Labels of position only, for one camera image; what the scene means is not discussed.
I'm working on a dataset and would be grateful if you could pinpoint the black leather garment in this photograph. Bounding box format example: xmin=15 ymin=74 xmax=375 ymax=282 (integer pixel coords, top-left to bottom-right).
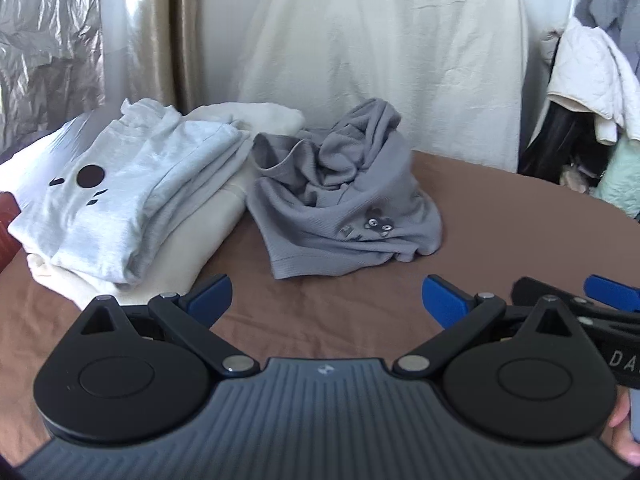
xmin=517 ymin=100 xmax=621 ymax=193

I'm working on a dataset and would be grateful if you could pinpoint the reddish brown furniture edge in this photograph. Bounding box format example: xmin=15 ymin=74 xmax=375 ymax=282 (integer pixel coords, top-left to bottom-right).
xmin=0 ymin=191 xmax=23 ymax=276

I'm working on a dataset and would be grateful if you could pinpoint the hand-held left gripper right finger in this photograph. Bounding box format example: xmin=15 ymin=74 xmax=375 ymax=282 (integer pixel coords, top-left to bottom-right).
xmin=392 ymin=274 xmax=588 ymax=377

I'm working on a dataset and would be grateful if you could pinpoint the white quilted jacket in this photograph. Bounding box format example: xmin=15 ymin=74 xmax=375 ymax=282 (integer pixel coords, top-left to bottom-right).
xmin=545 ymin=16 xmax=640 ymax=146

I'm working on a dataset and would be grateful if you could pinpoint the mint quilted jacket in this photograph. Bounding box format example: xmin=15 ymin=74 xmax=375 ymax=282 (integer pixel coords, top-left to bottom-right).
xmin=592 ymin=135 xmax=640 ymax=221

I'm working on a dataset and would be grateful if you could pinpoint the silver foil sheet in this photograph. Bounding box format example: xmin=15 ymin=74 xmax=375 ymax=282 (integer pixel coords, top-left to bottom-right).
xmin=0 ymin=0 xmax=108 ymax=161

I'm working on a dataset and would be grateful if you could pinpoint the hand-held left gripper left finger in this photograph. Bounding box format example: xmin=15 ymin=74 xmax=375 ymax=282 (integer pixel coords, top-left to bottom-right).
xmin=70 ymin=274 xmax=261 ymax=377

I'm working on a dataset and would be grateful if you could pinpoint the beige curtain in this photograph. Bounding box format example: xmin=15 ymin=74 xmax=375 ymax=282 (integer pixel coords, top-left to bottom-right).
xmin=127 ymin=0 xmax=206 ymax=116

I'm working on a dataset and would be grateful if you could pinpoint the grey hanging garment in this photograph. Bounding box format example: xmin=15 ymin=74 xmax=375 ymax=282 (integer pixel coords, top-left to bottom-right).
xmin=574 ymin=0 xmax=640 ymax=76

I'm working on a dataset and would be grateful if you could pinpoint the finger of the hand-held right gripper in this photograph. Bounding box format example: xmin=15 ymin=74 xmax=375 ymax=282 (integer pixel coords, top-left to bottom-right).
xmin=511 ymin=276 xmax=640 ymax=333
xmin=584 ymin=274 xmax=640 ymax=313

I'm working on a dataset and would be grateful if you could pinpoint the white draped cloth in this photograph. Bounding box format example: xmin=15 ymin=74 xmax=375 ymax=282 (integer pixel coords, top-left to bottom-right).
xmin=200 ymin=0 xmax=531 ymax=173

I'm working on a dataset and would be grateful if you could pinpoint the cream folded garment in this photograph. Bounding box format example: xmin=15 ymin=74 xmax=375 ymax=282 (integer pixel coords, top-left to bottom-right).
xmin=0 ymin=101 xmax=307 ymax=311

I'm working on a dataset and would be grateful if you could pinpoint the person's right hand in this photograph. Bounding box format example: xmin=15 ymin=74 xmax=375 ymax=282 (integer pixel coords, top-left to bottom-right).
xmin=602 ymin=390 xmax=640 ymax=466

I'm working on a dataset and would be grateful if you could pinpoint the light grey folded sweatshirt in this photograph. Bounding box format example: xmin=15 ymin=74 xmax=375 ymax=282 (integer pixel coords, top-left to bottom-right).
xmin=7 ymin=97 xmax=251 ymax=288

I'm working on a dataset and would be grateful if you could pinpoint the grey waffle shirt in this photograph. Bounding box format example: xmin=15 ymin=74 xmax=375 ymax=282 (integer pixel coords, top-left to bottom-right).
xmin=246 ymin=99 xmax=445 ymax=281

